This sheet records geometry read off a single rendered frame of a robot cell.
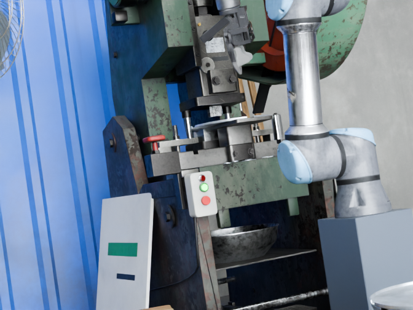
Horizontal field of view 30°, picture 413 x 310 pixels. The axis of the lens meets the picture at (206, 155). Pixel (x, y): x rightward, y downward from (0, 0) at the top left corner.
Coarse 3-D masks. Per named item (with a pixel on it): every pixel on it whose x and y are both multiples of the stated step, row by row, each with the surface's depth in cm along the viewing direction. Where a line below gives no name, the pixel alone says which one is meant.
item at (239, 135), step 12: (240, 120) 248; (252, 120) 249; (264, 120) 254; (228, 132) 259; (240, 132) 261; (228, 144) 259; (240, 144) 260; (252, 144) 262; (228, 156) 260; (240, 156) 260; (252, 156) 262
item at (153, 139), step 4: (152, 136) 239; (156, 136) 239; (160, 136) 240; (164, 136) 241; (144, 140) 242; (148, 140) 239; (152, 140) 239; (156, 140) 239; (160, 140) 243; (152, 144) 242; (156, 144) 242; (156, 148) 242
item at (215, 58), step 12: (204, 24) 269; (228, 24) 273; (216, 36) 271; (204, 48) 269; (216, 48) 270; (204, 60) 267; (216, 60) 270; (228, 60) 272; (192, 72) 272; (204, 72) 267; (216, 72) 266; (228, 72) 268; (192, 84) 273; (204, 84) 267; (216, 84) 266; (228, 84) 268; (192, 96) 274; (204, 96) 267
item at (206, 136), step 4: (196, 132) 275; (200, 132) 272; (204, 132) 269; (208, 132) 270; (212, 132) 271; (216, 132) 271; (196, 136) 276; (200, 136) 272; (204, 136) 269; (208, 136) 270; (212, 136) 271; (216, 136) 271; (200, 140) 273; (204, 140) 270; (208, 140) 270
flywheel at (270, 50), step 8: (264, 0) 312; (272, 24) 304; (280, 32) 300; (272, 40) 306; (280, 40) 300; (264, 48) 308; (272, 48) 306; (280, 48) 301; (272, 56) 300; (280, 56) 295; (264, 64) 307; (272, 64) 301; (280, 64) 296
